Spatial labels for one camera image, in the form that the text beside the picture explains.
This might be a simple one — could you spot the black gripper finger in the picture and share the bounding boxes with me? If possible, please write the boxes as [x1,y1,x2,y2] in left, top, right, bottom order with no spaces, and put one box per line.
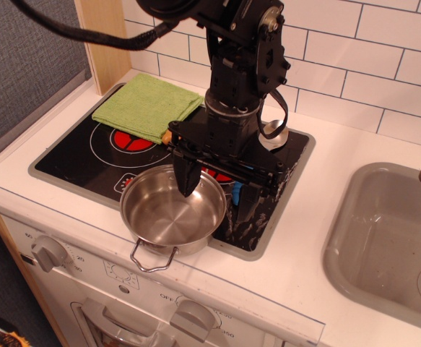
[173,151,201,197]
[237,184,267,222]

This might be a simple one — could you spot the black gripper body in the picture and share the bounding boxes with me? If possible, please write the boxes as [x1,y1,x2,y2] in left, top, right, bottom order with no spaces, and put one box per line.
[168,96,287,189]

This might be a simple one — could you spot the green cloth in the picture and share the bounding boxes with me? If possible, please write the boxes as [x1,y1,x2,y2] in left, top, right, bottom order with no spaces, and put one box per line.
[92,74,204,144]

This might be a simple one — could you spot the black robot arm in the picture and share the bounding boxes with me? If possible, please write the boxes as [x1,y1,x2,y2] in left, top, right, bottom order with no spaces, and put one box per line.
[140,1,290,222]

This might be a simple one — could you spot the metal pot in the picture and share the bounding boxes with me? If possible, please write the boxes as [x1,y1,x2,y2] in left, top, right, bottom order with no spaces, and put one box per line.
[120,165,227,273]

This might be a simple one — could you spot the orange toy chicken drumstick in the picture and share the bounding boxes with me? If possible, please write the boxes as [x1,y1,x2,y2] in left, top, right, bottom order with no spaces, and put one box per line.
[162,130,172,145]

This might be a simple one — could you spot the black toy stovetop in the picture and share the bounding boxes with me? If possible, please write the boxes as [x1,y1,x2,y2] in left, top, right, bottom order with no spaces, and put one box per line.
[27,82,316,262]

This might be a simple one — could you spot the grey sink basin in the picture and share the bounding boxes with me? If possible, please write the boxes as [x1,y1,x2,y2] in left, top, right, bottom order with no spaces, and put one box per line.
[324,163,421,327]

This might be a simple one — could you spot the grey oven temperature knob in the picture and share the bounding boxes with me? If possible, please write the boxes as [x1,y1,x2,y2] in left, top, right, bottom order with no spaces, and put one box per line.
[170,300,216,343]

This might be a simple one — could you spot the grey left timer knob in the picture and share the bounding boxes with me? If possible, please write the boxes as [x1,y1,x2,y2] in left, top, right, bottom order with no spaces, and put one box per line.
[31,236,68,273]

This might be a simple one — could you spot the orange plush toy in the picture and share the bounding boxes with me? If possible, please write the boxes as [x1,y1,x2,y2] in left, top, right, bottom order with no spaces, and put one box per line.
[0,331,30,347]

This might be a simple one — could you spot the blue handled metal spoon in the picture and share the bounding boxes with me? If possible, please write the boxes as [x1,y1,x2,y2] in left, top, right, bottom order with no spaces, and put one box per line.
[232,120,289,206]

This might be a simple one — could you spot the wooden side post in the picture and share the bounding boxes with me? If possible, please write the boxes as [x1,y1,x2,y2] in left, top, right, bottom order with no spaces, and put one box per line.
[74,0,133,97]

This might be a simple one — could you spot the grey oven door handle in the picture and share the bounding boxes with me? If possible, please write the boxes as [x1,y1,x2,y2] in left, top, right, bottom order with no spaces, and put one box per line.
[79,299,178,346]

